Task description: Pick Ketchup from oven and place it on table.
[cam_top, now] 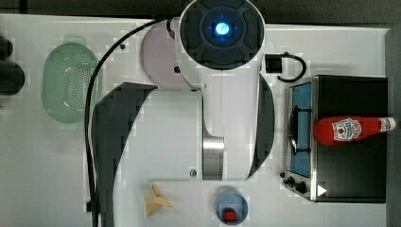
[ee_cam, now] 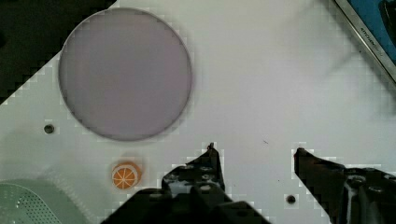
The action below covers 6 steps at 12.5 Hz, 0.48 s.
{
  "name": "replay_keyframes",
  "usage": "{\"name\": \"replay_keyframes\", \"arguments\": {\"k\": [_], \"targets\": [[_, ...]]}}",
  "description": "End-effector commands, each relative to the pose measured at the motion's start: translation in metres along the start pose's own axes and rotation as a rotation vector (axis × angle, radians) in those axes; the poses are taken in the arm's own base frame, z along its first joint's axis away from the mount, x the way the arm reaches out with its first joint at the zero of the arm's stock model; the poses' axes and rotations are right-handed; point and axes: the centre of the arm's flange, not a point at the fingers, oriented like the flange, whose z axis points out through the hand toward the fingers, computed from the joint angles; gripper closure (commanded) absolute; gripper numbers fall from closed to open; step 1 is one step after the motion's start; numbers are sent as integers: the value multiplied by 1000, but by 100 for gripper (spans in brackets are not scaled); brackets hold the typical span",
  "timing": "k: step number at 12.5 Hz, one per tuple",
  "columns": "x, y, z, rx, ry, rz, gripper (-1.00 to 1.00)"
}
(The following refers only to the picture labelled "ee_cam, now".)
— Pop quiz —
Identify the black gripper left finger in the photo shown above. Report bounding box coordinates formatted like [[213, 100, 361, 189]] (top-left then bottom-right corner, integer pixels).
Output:
[[101, 144, 271, 224]]

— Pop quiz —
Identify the green perforated colander basket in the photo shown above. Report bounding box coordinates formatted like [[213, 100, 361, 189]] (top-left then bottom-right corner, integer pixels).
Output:
[[0, 179, 89, 224]]

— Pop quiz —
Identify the orange slice toy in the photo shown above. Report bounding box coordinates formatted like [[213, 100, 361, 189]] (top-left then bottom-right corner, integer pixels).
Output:
[[111, 161, 142, 190]]

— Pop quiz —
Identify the silver toaster oven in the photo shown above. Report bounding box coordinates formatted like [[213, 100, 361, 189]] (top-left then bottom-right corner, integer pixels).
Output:
[[332, 0, 396, 81]]

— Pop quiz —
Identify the round lavender plate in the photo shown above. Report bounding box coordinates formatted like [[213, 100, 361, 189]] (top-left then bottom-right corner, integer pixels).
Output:
[[58, 7, 193, 141]]

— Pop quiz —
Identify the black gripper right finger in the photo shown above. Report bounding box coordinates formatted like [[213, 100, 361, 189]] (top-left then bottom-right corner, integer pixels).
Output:
[[293, 147, 396, 224]]

